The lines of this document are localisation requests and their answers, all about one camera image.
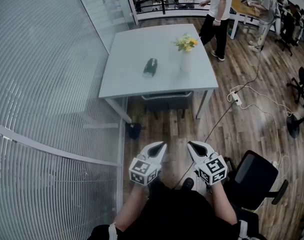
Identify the grey shoulder strap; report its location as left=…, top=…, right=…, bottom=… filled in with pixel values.
left=108, top=221, right=118, bottom=240
left=238, top=219, right=253, bottom=240

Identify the white power strip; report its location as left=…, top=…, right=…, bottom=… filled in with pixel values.
left=230, top=90, right=243, bottom=107

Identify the person's left forearm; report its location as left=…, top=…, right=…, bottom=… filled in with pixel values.
left=114, top=183, right=153, bottom=231

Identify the wooden desk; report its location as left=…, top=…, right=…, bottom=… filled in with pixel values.
left=229, top=0, right=262, bottom=40

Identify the dark green tissue pack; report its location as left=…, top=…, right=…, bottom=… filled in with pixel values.
left=142, top=57, right=159, bottom=79

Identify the grey square table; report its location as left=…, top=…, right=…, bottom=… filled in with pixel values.
left=98, top=23, right=220, bottom=124

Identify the black cable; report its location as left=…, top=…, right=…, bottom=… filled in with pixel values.
left=174, top=100, right=239, bottom=190
left=235, top=46, right=265, bottom=94

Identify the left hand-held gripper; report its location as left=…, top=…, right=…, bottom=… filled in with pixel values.
left=128, top=141, right=168, bottom=187

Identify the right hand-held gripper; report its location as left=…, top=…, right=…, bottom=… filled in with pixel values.
left=187, top=140, right=228, bottom=186

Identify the black round stand base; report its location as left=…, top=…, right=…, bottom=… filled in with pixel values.
left=286, top=111, right=304, bottom=139

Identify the person's black shoe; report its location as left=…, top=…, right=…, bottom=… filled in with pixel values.
left=180, top=177, right=195, bottom=191

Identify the white cable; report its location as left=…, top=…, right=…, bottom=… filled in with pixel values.
left=226, top=85, right=293, bottom=182

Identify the yellow flower bouquet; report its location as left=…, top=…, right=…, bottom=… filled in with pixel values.
left=171, top=33, right=199, bottom=53

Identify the blue chair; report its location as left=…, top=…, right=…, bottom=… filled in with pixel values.
left=141, top=90, right=194, bottom=120

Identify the person's black clothing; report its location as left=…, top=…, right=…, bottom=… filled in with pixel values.
left=88, top=176, right=268, bottom=240

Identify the black bag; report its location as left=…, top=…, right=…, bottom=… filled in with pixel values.
left=125, top=122, right=143, bottom=140

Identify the person's right forearm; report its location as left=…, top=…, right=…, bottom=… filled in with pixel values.
left=210, top=181, right=239, bottom=226

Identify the black mesh office chair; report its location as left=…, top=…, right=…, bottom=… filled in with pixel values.
left=224, top=149, right=290, bottom=211

